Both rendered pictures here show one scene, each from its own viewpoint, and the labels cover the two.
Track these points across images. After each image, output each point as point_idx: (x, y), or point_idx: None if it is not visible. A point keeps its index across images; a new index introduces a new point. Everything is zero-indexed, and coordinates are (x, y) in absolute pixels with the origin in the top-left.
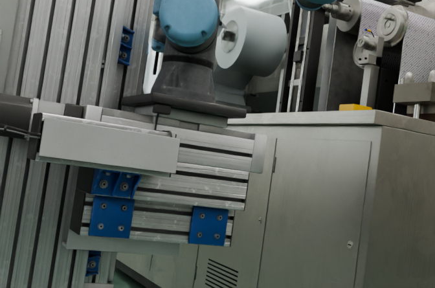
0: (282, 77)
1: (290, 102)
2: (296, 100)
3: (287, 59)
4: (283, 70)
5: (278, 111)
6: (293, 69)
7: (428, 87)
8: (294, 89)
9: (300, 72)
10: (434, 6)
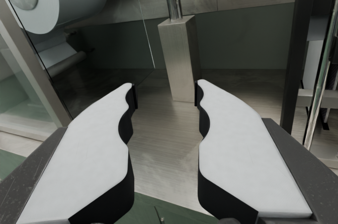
0: (166, 37)
1: (313, 135)
2: (196, 62)
3: (301, 56)
4: (163, 27)
5: (174, 83)
6: (325, 78)
7: None
8: (192, 50)
9: (191, 22)
10: None
